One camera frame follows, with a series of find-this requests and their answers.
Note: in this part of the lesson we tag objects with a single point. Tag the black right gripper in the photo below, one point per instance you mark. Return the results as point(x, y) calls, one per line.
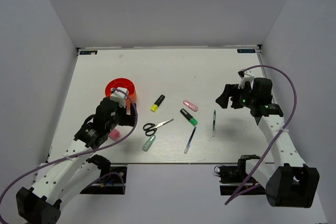
point(223, 99)

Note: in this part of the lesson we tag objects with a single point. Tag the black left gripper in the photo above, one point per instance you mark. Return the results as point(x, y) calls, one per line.
point(128, 119)

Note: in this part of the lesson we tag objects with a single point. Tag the pink eraser block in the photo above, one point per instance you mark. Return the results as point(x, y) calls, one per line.
point(114, 135)

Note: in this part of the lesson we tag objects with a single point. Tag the yellow cap black highlighter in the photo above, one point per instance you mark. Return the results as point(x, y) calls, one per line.
point(157, 103)

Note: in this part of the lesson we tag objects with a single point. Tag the pink translucent correction tape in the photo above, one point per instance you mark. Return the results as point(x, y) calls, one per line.
point(190, 105)

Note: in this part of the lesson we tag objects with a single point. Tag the green cap black highlighter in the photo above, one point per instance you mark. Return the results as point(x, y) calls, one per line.
point(189, 117)

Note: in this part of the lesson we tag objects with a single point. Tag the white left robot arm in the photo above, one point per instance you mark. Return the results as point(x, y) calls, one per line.
point(79, 166)

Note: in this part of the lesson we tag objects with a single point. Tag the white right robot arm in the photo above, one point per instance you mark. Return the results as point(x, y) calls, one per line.
point(290, 182)

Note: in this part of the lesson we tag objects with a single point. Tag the green clear pen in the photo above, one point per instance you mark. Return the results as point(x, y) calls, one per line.
point(214, 124)

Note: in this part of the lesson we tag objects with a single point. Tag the green translucent correction tape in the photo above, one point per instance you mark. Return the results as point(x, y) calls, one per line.
point(148, 143)

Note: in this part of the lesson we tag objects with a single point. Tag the orange round organizer container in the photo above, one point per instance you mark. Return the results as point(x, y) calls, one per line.
point(122, 83)

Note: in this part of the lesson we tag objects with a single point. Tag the right blue table label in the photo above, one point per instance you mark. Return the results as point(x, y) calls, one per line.
point(246, 51)

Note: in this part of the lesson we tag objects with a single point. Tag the blue table label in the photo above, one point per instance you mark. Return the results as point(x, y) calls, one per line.
point(246, 51)
point(88, 52)

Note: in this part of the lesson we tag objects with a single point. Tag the blue clear pen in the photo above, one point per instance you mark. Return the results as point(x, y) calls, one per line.
point(189, 141)

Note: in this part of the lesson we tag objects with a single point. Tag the left blue table label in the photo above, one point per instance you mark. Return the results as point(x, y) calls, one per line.
point(88, 52)

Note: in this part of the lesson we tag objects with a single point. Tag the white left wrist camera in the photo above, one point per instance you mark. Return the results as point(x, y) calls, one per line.
point(119, 96)

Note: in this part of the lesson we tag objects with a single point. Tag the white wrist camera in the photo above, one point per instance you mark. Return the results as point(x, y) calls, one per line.
point(246, 76)
point(119, 96)

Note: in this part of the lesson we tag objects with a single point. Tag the black handled scissors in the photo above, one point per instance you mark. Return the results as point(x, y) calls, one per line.
point(151, 128)

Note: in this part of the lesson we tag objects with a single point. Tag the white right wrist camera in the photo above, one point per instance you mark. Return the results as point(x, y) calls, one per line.
point(246, 76)

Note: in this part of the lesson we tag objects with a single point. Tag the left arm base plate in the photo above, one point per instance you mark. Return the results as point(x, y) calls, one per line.
point(110, 182)

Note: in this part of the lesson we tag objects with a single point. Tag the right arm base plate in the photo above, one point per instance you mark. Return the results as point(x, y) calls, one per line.
point(231, 176)

